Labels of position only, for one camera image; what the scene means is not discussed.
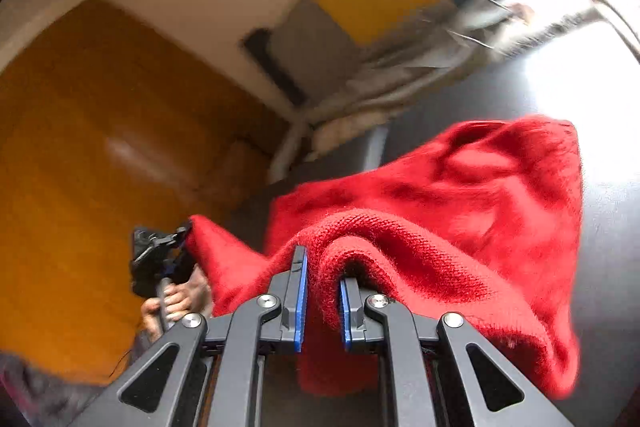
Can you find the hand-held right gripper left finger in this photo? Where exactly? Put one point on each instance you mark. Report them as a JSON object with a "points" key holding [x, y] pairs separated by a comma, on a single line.
{"points": [[300, 302]]}

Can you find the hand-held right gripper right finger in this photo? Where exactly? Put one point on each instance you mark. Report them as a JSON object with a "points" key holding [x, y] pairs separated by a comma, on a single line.
{"points": [[345, 312]]}

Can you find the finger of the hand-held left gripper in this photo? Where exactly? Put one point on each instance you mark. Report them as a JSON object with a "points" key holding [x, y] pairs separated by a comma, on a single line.
{"points": [[172, 239], [176, 266]]}

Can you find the red knitted sweater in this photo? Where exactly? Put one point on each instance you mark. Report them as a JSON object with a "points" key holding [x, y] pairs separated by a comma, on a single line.
{"points": [[475, 207]]}

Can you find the person's left hand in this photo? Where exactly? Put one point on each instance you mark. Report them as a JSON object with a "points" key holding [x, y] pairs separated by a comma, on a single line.
{"points": [[187, 297]]}

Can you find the person's clothing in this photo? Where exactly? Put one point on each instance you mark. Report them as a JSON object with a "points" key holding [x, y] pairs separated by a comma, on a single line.
{"points": [[45, 392]]}

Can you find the grey cloth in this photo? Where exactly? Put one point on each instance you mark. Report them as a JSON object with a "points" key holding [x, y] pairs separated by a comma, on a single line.
{"points": [[400, 72]]}

